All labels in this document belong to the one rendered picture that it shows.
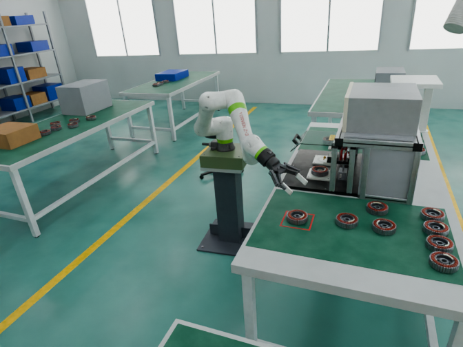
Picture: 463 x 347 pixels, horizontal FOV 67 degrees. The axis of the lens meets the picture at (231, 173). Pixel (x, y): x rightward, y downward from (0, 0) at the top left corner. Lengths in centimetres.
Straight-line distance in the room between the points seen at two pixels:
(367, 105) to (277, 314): 141
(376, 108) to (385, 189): 46
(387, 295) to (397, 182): 77
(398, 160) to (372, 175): 16
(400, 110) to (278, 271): 110
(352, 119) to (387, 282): 93
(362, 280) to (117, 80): 801
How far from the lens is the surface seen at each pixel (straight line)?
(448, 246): 186
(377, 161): 209
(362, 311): 254
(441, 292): 167
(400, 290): 161
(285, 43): 706
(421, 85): 305
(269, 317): 243
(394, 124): 212
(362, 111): 210
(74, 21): 946
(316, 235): 182
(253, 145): 187
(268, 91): 729
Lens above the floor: 181
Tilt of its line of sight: 25 degrees down
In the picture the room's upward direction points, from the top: 4 degrees counter-clockwise
